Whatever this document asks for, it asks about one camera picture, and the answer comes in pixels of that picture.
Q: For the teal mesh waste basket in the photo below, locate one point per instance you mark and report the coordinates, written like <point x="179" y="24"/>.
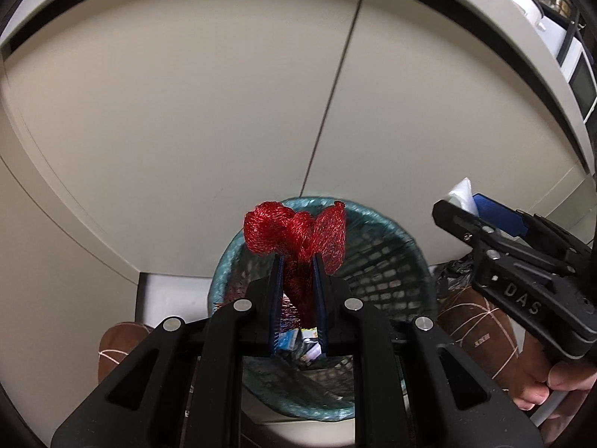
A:
<point x="387" y="261"/>

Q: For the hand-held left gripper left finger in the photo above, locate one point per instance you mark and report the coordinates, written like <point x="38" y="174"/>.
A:
<point x="278" y="298"/>

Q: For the white mini oven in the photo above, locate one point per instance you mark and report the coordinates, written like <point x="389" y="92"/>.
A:
<point x="585" y="79"/>

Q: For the steel pot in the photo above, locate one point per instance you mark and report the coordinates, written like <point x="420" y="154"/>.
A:
<point x="557" y="2"/>

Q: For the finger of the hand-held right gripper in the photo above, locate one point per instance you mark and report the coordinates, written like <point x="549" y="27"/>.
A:
<point x="459" y="224"/>
<point x="496" y="212"/>

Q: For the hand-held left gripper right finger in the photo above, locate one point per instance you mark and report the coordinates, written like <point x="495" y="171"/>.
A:
<point x="319" y="298"/>

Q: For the person's right hand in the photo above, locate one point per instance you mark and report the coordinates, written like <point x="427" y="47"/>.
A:
<point x="531" y="373"/>

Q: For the white vented appliance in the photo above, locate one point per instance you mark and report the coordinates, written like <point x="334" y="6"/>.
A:
<point x="552" y="35"/>

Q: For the black plastic bag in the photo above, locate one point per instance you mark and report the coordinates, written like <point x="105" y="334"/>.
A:
<point x="452" y="276"/>

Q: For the red mesh net bag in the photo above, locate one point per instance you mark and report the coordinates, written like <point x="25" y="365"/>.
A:
<point x="289" y="228"/>

